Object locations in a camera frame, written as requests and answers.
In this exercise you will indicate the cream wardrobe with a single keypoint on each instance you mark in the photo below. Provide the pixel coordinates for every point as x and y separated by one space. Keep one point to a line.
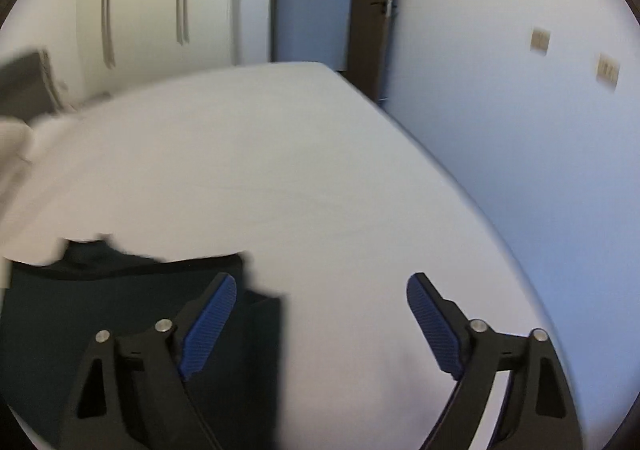
145 4

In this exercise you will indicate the dark green sweater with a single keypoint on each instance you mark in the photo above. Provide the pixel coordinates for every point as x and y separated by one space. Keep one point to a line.
75 310

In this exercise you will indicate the beige folded duvet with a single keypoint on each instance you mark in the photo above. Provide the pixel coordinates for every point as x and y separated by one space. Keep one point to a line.
10 144

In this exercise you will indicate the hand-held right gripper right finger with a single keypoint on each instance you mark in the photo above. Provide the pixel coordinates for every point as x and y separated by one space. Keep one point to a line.
435 325

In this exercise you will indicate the beige wall socket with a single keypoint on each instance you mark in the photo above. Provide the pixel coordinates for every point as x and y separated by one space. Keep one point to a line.
540 40
608 69

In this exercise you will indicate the brown door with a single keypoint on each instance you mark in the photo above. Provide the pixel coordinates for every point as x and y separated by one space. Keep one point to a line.
365 44

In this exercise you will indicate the white hallway door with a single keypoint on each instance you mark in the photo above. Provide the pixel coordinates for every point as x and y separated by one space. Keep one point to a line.
310 29

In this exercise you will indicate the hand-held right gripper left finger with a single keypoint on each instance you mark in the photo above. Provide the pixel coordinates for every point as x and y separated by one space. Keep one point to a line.
207 325

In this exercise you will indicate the white bed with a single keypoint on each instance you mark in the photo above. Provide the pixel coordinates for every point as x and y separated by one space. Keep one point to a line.
275 154

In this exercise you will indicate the grey padded headboard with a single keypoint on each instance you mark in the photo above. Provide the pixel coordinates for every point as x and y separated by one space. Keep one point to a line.
25 79

